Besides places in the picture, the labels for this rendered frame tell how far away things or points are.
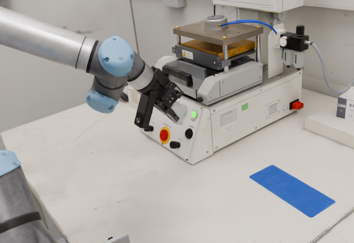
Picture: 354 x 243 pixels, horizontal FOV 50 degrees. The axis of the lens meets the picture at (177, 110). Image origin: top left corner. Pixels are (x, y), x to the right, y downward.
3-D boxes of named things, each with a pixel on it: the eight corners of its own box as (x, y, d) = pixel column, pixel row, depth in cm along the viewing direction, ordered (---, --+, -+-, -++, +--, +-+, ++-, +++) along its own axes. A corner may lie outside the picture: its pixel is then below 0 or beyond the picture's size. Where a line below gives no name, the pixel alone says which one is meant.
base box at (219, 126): (238, 88, 173) (237, 52, 165) (308, 113, 144) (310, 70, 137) (138, 130, 146) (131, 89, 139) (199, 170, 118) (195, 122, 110)
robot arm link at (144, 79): (133, 85, 99) (118, 77, 106) (143, 95, 102) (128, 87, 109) (150, 62, 101) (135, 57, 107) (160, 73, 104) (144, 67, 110)
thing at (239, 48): (216, 42, 147) (215, 18, 143) (258, 53, 131) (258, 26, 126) (180, 54, 139) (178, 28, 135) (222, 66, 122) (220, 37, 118)
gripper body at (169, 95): (185, 94, 111) (162, 69, 104) (168, 117, 110) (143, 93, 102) (170, 88, 117) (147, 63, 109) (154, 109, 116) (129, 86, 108)
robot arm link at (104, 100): (85, 88, 85) (104, 50, 90) (82, 107, 95) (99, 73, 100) (118, 101, 86) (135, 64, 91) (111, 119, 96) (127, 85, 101)
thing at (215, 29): (223, 37, 153) (222, 5, 147) (285, 51, 130) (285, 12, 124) (175, 52, 141) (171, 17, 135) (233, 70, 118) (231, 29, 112)
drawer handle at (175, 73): (167, 75, 134) (166, 64, 133) (193, 85, 123) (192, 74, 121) (162, 76, 133) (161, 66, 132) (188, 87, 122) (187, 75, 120)
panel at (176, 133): (140, 130, 144) (152, 84, 141) (188, 162, 122) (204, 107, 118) (136, 130, 143) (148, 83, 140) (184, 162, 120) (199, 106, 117)
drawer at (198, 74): (219, 62, 152) (218, 44, 149) (260, 75, 136) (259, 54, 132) (158, 84, 138) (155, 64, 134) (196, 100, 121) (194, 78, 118)
